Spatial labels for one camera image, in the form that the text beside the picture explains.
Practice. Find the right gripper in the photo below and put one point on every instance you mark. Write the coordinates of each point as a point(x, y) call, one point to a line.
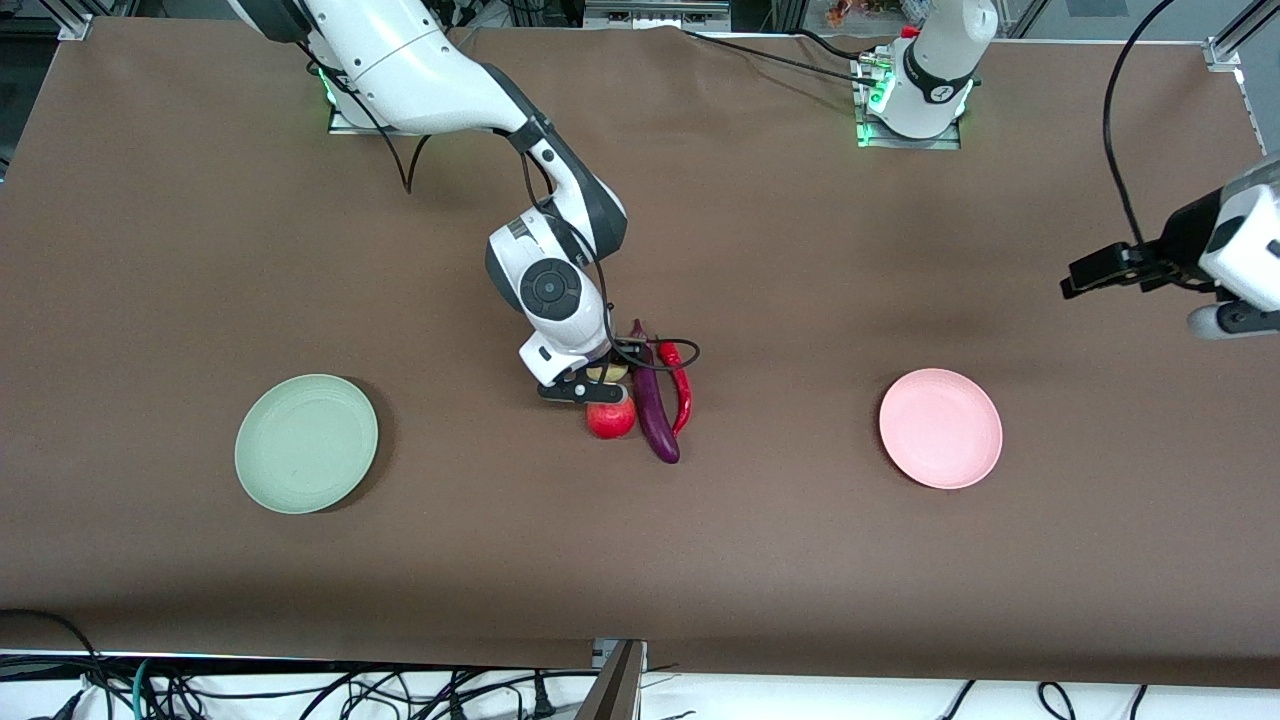
point(615, 357)

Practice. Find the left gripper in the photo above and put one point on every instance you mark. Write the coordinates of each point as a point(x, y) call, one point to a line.
point(1183, 243)

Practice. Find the yellow pink peach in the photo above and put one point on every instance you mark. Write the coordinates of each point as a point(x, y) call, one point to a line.
point(607, 373)

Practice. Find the red pomegranate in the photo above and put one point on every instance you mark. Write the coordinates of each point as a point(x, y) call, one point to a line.
point(610, 420)

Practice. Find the purple eggplant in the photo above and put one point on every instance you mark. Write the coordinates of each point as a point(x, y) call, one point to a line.
point(655, 410)

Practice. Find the red chili pepper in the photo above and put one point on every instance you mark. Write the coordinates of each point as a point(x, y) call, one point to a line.
point(683, 395)

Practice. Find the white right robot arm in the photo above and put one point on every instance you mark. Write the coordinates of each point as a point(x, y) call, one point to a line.
point(420, 70)

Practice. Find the pink round plate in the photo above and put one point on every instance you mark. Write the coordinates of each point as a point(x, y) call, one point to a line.
point(940, 428)

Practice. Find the pale green round plate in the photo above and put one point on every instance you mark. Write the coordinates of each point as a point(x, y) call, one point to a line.
point(305, 445)

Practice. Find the brown angled bar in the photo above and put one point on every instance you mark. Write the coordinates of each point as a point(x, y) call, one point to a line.
point(615, 690)

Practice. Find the grey box with ports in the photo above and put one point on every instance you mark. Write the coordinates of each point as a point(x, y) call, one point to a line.
point(655, 15)

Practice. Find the colourful toy pile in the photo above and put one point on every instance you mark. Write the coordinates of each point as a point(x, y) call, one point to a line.
point(860, 10)

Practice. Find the brown table cover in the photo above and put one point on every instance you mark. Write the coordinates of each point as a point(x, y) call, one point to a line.
point(200, 250)

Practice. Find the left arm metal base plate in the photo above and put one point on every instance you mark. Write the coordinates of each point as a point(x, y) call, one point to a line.
point(940, 143)

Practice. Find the aluminium frame profile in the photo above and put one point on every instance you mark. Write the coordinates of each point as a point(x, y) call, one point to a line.
point(1225, 48)
point(78, 28)

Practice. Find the small silver metal bracket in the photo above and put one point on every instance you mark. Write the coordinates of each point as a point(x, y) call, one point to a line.
point(600, 655)

